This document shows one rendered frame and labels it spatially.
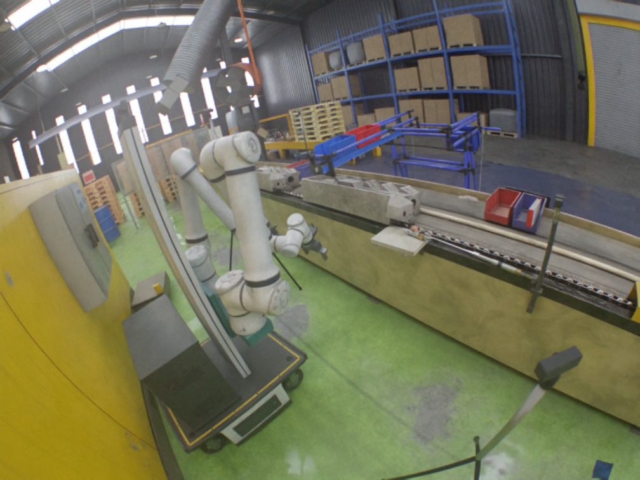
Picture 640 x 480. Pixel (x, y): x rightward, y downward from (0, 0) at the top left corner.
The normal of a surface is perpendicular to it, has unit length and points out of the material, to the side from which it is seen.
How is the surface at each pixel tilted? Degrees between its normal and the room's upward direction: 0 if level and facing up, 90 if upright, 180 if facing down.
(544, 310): 90
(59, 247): 90
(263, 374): 0
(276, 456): 0
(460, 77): 90
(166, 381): 90
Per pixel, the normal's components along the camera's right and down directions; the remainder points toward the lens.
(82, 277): 0.62, 0.27
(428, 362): -0.18, -0.86
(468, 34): -0.77, 0.43
